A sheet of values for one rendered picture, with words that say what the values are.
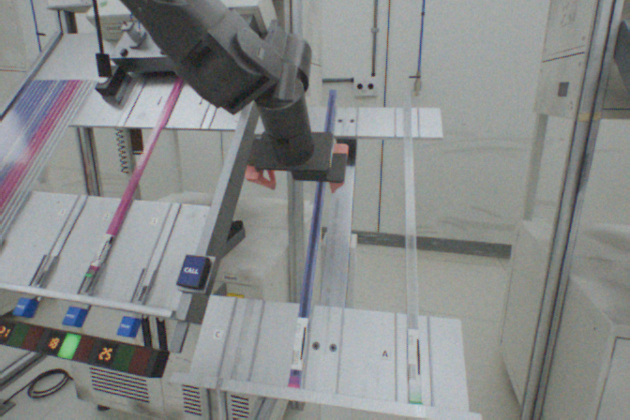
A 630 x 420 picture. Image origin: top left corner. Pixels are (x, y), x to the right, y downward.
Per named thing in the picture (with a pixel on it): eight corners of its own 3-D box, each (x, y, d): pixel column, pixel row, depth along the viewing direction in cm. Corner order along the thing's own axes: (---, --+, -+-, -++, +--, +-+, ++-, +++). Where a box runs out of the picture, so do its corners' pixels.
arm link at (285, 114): (246, 103, 37) (299, 100, 36) (256, 60, 40) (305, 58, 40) (262, 144, 42) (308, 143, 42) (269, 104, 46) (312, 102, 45)
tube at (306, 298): (300, 389, 42) (299, 389, 41) (289, 387, 42) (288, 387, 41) (337, 94, 69) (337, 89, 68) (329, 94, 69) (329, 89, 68)
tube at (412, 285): (420, 405, 40) (422, 405, 39) (408, 404, 40) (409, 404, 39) (410, 94, 66) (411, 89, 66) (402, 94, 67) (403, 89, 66)
